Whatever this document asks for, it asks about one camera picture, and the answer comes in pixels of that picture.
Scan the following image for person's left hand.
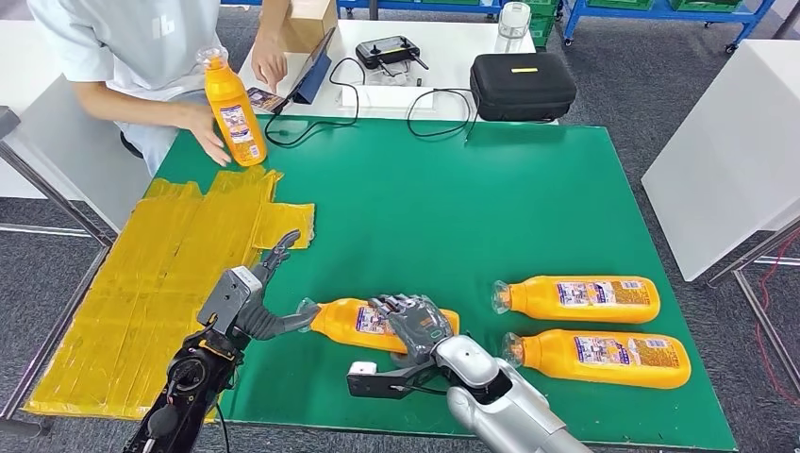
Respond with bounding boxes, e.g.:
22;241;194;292
251;34;290;93

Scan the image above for person's right hand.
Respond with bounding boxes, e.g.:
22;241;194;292
181;103;234;168

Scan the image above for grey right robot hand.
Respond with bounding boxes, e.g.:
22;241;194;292
367;294;456;368

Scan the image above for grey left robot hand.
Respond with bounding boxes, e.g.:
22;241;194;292
234;229;321;342

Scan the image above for orange detergent bottle clear cap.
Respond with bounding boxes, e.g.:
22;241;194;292
491;276;662;325
196;46;269;168
501;329;692;390
296;297;461;355

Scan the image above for smartphone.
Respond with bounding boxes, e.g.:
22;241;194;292
246;87;290;115

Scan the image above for tablet in blue case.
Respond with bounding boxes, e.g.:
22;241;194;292
288;25;336;106

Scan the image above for brown cardboard box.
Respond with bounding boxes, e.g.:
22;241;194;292
279;0;340;55

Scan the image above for person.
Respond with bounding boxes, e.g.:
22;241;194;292
25;0;295;176

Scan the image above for black remote controller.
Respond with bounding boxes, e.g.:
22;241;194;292
355;35;430;71

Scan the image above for yellow tape mat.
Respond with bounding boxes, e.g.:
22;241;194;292
24;165;317;421

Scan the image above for clear plastic stand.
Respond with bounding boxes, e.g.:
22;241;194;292
367;60;415;88

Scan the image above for white table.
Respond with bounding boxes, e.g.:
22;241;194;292
642;39;800;282
237;18;558;126
0;18;155;234

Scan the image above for blue shelf cart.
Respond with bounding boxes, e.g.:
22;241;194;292
562;0;776;55
222;0;508;20

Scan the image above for black carry case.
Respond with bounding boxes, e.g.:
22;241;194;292
469;52;578;123

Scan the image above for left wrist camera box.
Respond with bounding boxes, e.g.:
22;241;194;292
196;266;264;336

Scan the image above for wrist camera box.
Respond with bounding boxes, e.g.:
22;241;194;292
346;361;439;401
196;266;264;336

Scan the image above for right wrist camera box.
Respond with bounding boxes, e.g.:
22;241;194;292
346;361;439;401

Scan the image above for black cable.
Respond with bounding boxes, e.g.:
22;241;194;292
263;57;367;149
406;88;479;146

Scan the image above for grey metal table frame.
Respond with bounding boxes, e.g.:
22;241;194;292
0;106;117;439
706;215;800;395

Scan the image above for red cable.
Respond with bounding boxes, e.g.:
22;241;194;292
753;227;800;389

